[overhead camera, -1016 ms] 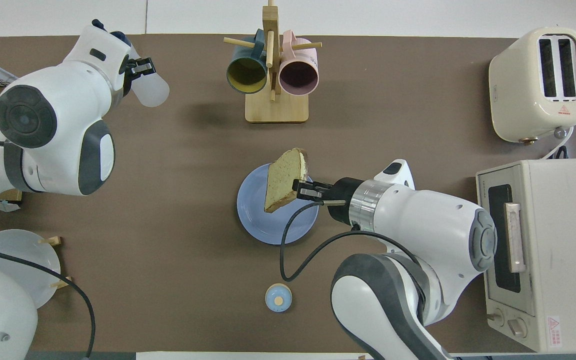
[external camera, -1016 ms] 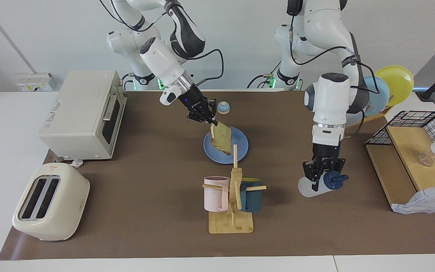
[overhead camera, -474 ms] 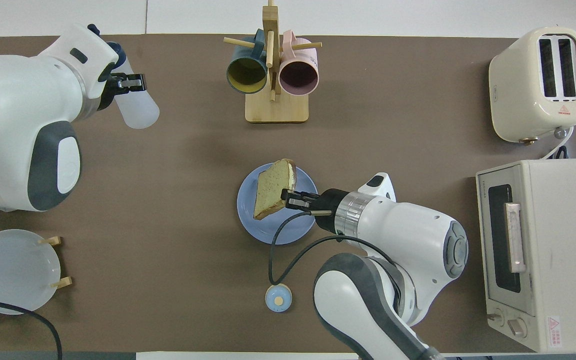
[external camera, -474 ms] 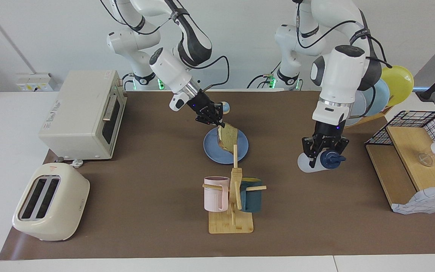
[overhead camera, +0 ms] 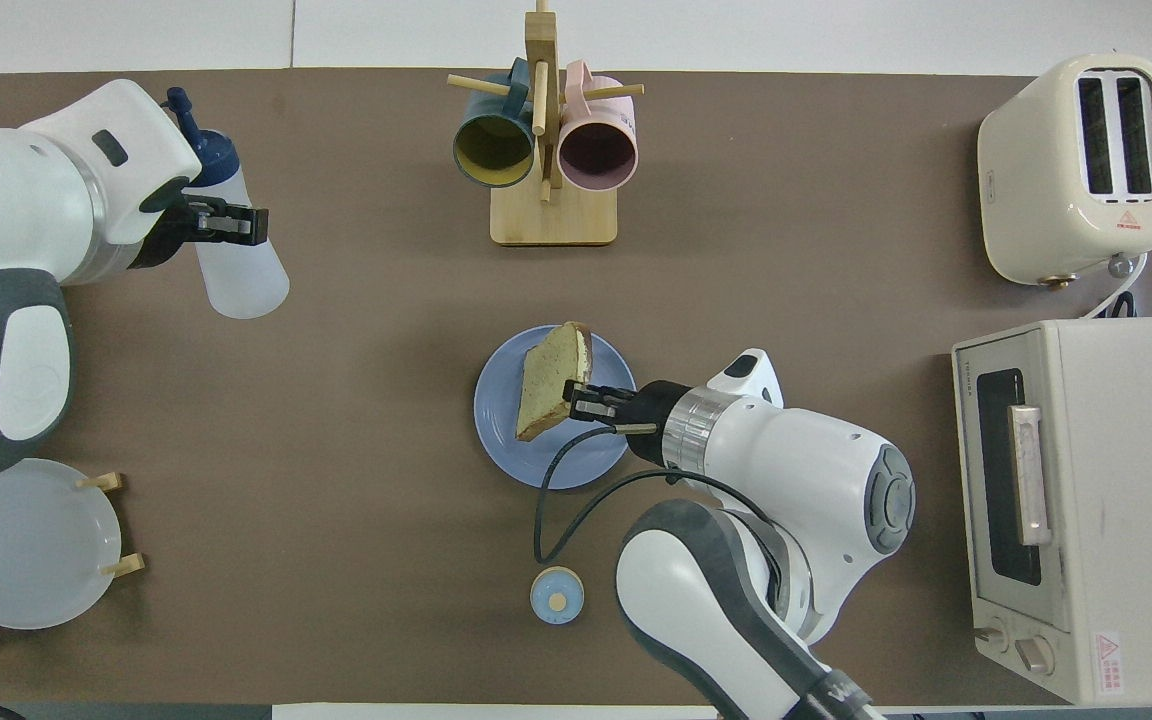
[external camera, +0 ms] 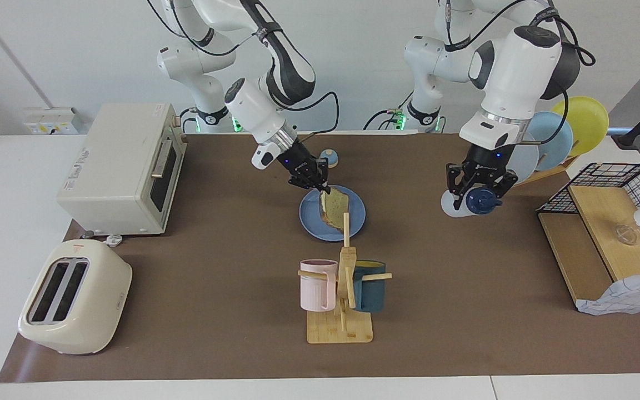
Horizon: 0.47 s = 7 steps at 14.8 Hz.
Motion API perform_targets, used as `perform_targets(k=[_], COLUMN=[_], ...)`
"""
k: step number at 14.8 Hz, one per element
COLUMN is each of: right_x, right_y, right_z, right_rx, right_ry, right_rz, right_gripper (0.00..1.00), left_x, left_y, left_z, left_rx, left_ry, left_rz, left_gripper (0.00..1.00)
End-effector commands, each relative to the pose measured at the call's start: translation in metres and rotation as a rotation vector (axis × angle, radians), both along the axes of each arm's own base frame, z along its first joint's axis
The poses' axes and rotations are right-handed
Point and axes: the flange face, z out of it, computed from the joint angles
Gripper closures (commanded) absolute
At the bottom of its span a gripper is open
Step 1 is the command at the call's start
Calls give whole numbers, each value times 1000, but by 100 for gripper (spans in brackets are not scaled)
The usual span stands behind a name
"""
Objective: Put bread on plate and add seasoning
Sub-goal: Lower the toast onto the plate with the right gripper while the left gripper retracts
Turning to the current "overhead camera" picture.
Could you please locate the blue round plate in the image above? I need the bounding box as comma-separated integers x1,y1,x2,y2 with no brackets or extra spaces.
474,325,639,491

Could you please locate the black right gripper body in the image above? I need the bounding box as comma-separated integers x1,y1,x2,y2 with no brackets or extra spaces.
624,380,685,467

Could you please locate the toasted bread slice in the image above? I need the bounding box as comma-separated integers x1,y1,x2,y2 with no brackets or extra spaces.
515,321,595,443

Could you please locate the small blue round lid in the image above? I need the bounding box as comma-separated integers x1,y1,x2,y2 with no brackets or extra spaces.
530,566,585,626

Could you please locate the pink mug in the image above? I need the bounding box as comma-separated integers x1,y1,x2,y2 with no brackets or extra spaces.
557,60,639,193

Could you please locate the wooden mug tree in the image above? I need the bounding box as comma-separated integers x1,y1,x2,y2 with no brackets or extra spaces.
447,0,645,247

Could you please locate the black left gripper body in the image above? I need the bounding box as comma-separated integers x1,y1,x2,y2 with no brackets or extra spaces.
131,178,205,271

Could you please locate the clear squeeze bottle blue cap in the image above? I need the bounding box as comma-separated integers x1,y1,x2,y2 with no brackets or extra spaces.
166,87,291,321

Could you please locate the white toaster oven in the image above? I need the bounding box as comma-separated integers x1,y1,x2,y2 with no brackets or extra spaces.
951,318,1152,706

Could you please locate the cream two-slot toaster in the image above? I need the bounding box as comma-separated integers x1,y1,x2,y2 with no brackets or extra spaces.
977,54,1152,291

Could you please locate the pale grey plate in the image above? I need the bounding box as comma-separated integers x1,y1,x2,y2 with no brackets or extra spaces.
0,458,123,631

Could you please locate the teal mug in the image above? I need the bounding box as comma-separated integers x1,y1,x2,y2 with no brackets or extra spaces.
452,57,537,189

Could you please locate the brown table mat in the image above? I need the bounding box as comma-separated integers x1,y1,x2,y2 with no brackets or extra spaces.
0,68,1152,706

